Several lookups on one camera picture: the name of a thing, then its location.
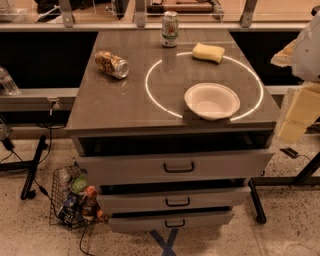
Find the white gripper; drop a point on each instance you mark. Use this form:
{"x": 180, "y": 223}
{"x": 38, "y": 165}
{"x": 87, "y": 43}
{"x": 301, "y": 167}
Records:
{"x": 310, "y": 55}

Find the orange soda can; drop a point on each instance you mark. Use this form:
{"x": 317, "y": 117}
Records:
{"x": 112, "y": 65}

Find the green white soda can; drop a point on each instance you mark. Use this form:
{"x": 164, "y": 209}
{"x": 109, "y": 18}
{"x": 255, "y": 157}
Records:
{"x": 170, "y": 26}

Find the black power adapter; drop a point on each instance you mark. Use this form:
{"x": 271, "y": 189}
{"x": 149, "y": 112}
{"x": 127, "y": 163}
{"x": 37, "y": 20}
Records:
{"x": 290, "y": 152}

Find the yellow sponge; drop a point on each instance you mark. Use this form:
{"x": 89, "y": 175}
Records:
{"x": 208, "y": 52}

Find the white paper bowl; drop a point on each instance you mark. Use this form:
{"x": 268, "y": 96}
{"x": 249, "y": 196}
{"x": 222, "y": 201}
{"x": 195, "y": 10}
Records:
{"x": 212, "y": 101}

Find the black table leg right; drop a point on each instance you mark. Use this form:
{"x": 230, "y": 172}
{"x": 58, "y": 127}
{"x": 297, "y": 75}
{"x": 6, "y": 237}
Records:
{"x": 304, "y": 178}

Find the black table leg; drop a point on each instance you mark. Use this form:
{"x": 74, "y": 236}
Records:
{"x": 30, "y": 165}
{"x": 304, "y": 178}

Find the grey drawer cabinet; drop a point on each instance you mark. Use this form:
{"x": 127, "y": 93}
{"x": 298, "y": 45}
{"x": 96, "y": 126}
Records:
{"x": 145, "y": 113}

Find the middle grey drawer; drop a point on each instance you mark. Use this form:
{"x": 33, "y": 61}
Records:
{"x": 172, "y": 200}

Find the grey drawer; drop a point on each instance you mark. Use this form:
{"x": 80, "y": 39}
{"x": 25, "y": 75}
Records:
{"x": 184, "y": 220}
{"x": 163, "y": 168}
{"x": 172, "y": 200}

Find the top grey drawer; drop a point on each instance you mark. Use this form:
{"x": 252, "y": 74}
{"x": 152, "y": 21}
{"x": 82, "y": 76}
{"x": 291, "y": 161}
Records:
{"x": 163, "y": 168}

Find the bottom grey drawer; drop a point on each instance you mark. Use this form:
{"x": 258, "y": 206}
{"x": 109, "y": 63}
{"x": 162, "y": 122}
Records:
{"x": 184, "y": 220}

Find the green lid cup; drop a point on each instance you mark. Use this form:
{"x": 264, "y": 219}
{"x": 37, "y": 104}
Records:
{"x": 78, "y": 184}

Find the orange snack bag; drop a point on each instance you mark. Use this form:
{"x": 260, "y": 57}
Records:
{"x": 90, "y": 206}

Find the metal railing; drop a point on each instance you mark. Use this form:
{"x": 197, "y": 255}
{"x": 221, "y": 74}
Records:
{"x": 92, "y": 15}

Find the clear plastic bottle in basket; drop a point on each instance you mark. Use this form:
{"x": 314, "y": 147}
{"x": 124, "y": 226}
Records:
{"x": 64, "y": 181}

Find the blue snack bag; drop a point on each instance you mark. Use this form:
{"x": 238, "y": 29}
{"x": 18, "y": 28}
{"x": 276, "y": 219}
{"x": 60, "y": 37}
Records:
{"x": 68, "y": 213}

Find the clear plastic bottle left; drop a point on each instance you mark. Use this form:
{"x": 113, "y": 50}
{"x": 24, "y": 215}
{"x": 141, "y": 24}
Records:
{"x": 7, "y": 82}

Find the black table leg left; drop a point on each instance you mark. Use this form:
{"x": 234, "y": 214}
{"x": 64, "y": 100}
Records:
{"x": 30, "y": 165}

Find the wire basket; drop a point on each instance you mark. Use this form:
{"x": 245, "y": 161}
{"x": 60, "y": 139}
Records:
{"x": 58, "y": 199}

